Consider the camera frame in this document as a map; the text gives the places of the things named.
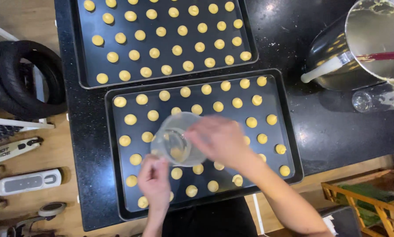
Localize person's left hand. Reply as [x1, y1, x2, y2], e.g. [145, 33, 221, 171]
[137, 155, 172, 214]

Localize person's right hand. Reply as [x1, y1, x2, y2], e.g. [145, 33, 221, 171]
[184, 115, 251, 172]

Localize clear plastic cup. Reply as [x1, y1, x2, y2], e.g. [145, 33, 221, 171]
[150, 112, 208, 167]

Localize rows of yellow dough balls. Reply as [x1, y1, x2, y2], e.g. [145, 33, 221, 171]
[113, 76, 291, 209]
[83, 0, 253, 85]

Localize person's black clothing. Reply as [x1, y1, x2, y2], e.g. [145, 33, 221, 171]
[162, 196, 259, 237]

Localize dark baking tray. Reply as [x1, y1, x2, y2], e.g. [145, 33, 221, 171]
[104, 68, 304, 222]
[70, 0, 259, 90]

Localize grey scooter wheel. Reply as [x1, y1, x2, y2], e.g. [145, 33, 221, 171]
[6, 201, 67, 237]

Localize white and grey scooter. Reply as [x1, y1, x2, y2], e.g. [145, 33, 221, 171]
[0, 169, 62, 198]

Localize white metal rack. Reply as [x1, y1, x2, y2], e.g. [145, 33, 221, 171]
[0, 20, 56, 133]

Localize white scooter deck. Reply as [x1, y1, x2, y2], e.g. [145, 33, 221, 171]
[0, 136, 44, 166]

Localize steel mixing bowl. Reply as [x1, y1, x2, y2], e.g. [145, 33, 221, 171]
[304, 0, 394, 91]

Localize dark grey bin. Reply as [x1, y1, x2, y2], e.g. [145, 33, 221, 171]
[318, 206, 363, 237]

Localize wooden crate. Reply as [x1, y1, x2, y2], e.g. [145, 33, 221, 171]
[321, 169, 394, 237]

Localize red spatula with white handle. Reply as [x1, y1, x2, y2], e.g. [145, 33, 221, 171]
[301, 49, 394, 83]

